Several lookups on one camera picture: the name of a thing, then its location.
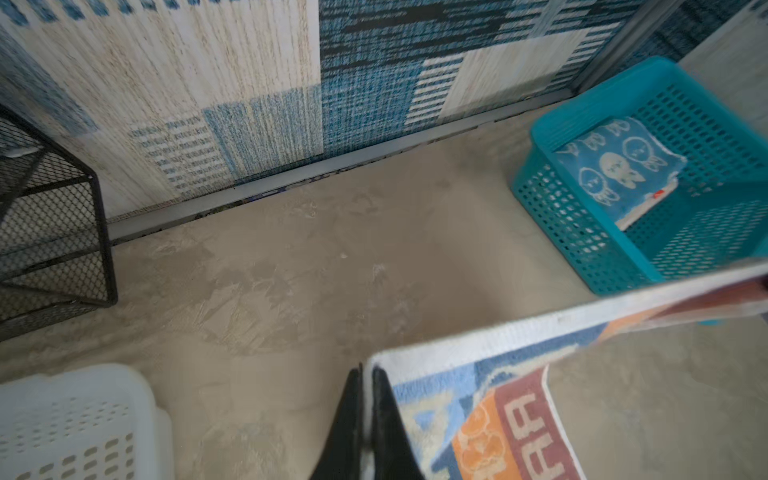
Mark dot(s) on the blue bunny pattern towel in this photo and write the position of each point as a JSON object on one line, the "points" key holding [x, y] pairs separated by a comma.
{"points": [[618, 163]]}

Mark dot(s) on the black wire shelf rack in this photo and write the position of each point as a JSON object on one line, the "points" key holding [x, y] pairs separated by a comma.
{"points": [[56, 254]]}

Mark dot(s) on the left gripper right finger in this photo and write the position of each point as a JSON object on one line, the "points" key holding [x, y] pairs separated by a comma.
{"points": [[393, 457]]}

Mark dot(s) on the teal plastic basket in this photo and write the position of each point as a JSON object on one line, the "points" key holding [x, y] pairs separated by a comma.
{"points": [[716, 217]]}

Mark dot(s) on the red pattern towel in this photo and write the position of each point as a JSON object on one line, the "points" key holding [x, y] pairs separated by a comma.
{"points": [[477, 405]]}

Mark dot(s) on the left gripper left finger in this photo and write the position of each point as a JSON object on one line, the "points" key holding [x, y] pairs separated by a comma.
{"points": [[341, 455]]}

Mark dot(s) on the white plastic laundry basket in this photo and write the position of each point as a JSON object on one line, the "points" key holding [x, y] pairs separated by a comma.
{"points": [[98, 422]]}

